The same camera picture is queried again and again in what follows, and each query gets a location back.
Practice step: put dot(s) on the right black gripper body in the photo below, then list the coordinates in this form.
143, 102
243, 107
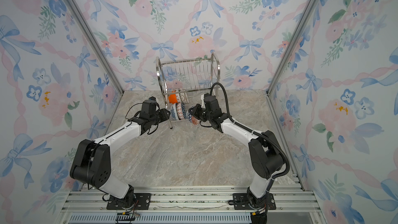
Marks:
204, 116

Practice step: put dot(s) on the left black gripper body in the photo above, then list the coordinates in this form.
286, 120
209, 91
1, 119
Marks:
160, 116

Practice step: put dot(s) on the red patterned ceramic bowl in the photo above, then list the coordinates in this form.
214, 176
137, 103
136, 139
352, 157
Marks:
191, 118

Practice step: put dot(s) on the blue floral ceramic bowl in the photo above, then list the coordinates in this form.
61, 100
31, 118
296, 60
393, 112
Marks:
174, 115

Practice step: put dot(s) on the blue triangle patterned bowl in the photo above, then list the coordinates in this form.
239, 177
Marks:
181, 111

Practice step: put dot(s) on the orange plastic bowl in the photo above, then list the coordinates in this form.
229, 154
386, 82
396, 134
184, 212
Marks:
173, 98

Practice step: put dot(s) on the green patterned ceramic bowl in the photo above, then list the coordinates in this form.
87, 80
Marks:
179, 98

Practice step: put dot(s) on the white mesh strainer basket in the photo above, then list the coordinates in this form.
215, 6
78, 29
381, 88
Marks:
184, 98

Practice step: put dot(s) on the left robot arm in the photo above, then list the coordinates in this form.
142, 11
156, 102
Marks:
92, 163

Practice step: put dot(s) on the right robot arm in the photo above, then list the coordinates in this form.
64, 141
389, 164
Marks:
268, 160

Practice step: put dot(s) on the steel two-tier dish rack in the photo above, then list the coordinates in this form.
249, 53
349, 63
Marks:
193, 76

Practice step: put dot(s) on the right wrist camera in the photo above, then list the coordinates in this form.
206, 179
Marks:
211, 104

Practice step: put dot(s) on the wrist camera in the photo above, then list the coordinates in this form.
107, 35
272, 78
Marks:
149, 108
211, 104

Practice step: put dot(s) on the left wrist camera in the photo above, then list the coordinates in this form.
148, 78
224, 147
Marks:
149, 108

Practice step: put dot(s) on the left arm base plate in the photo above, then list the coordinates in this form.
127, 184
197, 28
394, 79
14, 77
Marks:
137, 201

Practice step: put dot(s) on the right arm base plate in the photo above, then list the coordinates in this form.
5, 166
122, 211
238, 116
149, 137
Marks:
246, 201

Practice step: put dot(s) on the aluminium mounting rail frame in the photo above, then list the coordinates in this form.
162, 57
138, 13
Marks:
193, 205

